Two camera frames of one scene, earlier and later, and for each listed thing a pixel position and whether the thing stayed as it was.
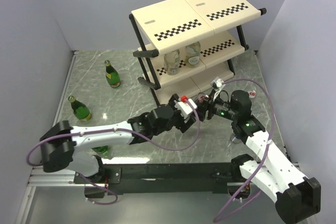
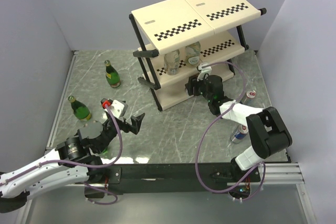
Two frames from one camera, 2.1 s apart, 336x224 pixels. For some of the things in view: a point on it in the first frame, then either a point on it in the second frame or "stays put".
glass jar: [192, 54] stays put
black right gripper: [211, 105] -> [192, 82]
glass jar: [171, 62] stays put
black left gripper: [181, 125] -> [135, 125]
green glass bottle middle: [80, 110] stays put
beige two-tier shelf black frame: [184, 44] stays put
